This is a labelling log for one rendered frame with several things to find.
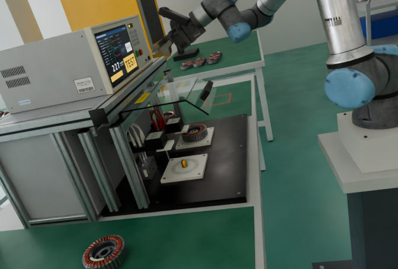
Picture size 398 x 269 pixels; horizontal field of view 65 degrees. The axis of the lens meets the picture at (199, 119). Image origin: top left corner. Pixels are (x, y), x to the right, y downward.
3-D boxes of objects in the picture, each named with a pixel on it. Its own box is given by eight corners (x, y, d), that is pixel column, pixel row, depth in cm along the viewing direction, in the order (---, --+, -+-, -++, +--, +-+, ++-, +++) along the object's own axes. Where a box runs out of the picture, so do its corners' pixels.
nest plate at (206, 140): (214, 129, 140) (214, 126, 140) (211, 144, 126) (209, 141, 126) (182, 134, 143) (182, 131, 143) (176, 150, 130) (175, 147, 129)
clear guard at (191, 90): (217, 89, 112) (213, 74, 110) (209, 115, 91) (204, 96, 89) (134, 105, 120) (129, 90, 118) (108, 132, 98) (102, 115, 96)
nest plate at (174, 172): (208, 156, 118) (207, 153, 118) (202, 178, 104) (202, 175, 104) (170, 161, 121) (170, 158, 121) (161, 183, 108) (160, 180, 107)
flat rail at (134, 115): (170, 78, 146) (169, 71, 145) (121, 137, 89) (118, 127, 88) (168, 78, 146) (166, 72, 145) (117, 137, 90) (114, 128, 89)
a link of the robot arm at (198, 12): (198, 3, 106) (202, 2, 113) (188, 12, 107) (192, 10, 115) (212, 21, 108) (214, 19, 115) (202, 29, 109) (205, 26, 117)
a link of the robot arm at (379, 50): (407, 82, 92) (405, 37, 88) (390, 98, 85) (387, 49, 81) (364, 82, 102) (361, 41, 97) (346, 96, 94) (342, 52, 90)
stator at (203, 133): (209, 129, 138) (207, 121, 137) (206, 140, 128) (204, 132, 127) (185, 133, 141) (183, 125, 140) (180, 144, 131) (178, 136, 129)
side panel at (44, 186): (101, 215, 102) (63, 128, 91) (97, 221, 100) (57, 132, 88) (30, 223, 109) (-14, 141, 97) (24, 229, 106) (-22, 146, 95)
